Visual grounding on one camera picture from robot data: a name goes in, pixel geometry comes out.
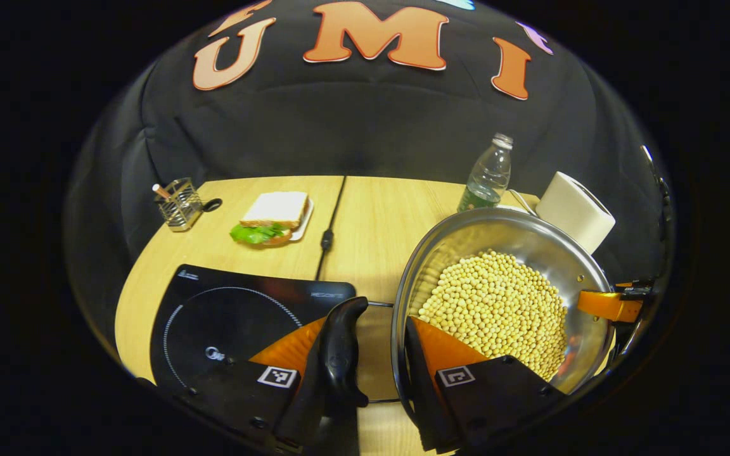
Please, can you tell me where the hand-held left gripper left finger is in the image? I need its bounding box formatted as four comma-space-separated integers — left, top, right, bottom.
175, 315, 340, 453

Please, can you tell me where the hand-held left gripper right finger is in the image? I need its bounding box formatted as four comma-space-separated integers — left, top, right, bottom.
403, 315, 568, 452

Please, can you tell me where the black induction cooktop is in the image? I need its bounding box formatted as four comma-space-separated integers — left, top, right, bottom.
150, 264, 357, 393

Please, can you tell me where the pile of yellow soybeans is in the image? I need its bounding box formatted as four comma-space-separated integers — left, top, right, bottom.
417, 250, 568, 382

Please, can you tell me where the steel pot with black handle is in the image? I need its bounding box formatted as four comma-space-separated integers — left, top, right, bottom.
317, 208, 617, 426

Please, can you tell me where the white toaster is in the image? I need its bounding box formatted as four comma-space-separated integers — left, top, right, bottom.
535, 171, 617, 255

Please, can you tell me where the clear plastic water bottle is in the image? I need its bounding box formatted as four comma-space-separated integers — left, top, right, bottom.
457, 132, 514, 213

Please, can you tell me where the small white plate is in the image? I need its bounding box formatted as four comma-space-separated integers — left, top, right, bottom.
288, 198, 315, 243

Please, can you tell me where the sandwich with lettuce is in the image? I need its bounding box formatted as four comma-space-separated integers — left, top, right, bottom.
230, 191, 310, 246

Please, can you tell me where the white toaster cable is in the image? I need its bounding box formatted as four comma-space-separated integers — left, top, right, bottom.
508, 189, 538, 216

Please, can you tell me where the black power cable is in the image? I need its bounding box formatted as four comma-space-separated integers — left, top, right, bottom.
314, 175, 348, 281

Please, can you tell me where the wire mesh utensil holder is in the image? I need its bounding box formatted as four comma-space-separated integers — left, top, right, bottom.
155, 178, 204, 232

